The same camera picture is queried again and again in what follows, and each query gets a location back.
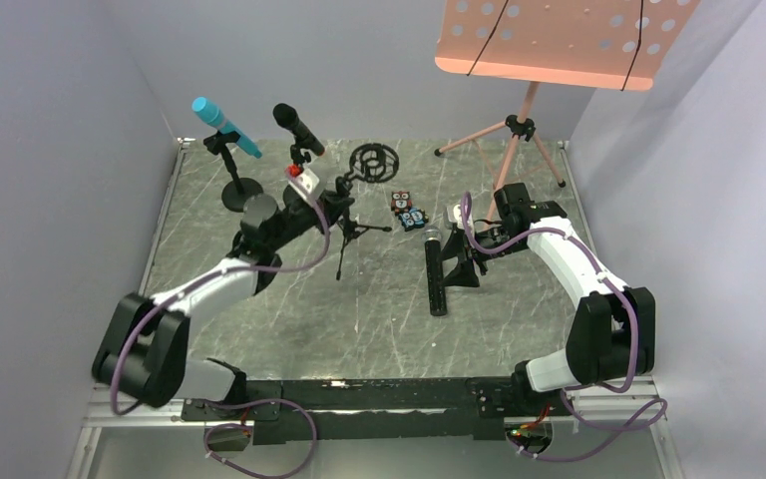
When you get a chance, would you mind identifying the black tripod shock-mount stand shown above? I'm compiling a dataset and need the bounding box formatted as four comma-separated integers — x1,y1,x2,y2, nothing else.
335,143,400,280

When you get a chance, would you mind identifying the black round-base mic stand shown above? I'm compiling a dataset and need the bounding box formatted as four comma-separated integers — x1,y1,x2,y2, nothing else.
202,131,263,213
286,143,312,178

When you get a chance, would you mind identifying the black microphone orange end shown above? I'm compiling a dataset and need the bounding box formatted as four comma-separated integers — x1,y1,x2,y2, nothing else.
272,103,325,157

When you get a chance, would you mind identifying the blue microphone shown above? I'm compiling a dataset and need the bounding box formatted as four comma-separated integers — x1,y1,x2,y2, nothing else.
191,97,262,159

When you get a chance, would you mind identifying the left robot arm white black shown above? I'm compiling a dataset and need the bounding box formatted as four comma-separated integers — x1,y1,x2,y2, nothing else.
91,188,355,409

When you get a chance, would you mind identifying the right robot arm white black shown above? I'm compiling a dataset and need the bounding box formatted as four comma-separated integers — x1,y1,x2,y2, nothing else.
442,183,656,393

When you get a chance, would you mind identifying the pink music stand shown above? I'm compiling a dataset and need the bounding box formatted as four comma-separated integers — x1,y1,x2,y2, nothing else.
435,0,698,186

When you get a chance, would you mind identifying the glitter black microphone silver head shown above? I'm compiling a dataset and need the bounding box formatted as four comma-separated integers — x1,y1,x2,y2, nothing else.
423,227,448,316

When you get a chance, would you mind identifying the lower small colourful toy block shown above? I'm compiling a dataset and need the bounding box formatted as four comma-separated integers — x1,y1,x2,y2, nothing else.
399,208,428,232

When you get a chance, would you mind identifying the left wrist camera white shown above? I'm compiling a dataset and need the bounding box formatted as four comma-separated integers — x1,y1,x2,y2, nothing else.
285,165,325,201

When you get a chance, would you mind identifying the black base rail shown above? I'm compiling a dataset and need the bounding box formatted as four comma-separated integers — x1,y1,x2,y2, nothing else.
182,373,563,445

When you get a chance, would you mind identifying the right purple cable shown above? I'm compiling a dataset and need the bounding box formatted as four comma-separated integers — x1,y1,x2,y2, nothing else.
459,192,668,464

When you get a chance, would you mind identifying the aluminium frame rail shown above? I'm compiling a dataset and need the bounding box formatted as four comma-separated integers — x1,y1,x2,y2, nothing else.
83,383,185,427

